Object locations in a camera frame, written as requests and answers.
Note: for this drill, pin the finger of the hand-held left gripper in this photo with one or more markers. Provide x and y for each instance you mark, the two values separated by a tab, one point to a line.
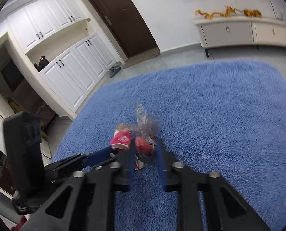
97	157

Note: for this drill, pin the white low media cabinet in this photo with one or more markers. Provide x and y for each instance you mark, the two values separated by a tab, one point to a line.
225	33

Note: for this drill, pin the grey slipper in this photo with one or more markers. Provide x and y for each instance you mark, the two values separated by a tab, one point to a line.
115	71

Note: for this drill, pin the dark handbag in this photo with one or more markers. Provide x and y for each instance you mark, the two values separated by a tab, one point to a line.
41	63

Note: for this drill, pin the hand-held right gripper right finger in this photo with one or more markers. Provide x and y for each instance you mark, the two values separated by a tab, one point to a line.
161	164

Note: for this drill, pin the red wrapper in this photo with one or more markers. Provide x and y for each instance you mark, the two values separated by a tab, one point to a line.
121	140
144	146

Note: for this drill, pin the golden dragon ornament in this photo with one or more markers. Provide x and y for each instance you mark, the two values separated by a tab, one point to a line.
251	12

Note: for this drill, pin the clear plastic wrapper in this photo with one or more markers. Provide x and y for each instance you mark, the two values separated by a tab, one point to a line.
145	125

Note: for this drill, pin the white hallway cabinet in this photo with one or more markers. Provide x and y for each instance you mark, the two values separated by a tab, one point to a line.
68	77

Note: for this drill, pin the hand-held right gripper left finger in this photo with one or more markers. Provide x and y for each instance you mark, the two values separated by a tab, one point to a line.
131	168

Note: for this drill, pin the brown entrance door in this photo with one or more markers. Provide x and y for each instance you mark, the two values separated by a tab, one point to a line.
123	16

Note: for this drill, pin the blue fluffy blanket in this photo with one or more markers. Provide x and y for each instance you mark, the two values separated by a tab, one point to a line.
217	125

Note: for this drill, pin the dark wall screen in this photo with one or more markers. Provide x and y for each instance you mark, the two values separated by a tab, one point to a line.
12	75

